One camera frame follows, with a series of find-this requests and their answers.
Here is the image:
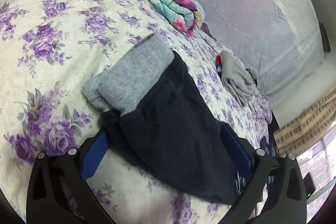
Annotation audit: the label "navy blue sweatpants grey cuffs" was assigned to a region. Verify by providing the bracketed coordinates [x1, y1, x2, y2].
[82, 33, 251, 205]

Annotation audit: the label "purple floral bed sheet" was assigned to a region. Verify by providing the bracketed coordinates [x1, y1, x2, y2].
[1, 0, 272, 218]

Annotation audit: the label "black device green light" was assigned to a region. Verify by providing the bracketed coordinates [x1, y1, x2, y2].
[303, 173, 315, 199]

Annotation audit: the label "folded grey garment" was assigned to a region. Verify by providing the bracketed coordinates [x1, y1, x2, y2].
[215, 51, 258, 107]

